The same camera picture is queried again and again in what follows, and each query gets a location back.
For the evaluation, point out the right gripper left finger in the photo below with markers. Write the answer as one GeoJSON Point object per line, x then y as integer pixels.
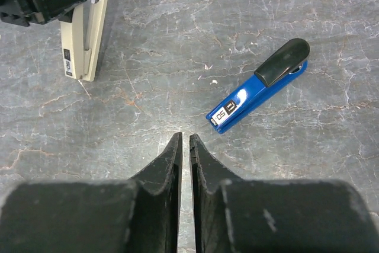
{"type": "Point", "coordinates": [139, 214]}

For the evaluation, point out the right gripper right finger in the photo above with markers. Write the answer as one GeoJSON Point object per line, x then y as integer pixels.
{"type": "Point", "coordinates": [232, 214]}

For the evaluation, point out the beige stapler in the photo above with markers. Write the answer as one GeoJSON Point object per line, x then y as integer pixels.
{"type": "Point", "coordinates": [81, 41]}

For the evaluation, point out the blue stapler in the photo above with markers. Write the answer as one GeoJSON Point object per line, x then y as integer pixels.
{"type": "Point", "coordinates": [279, 70]}

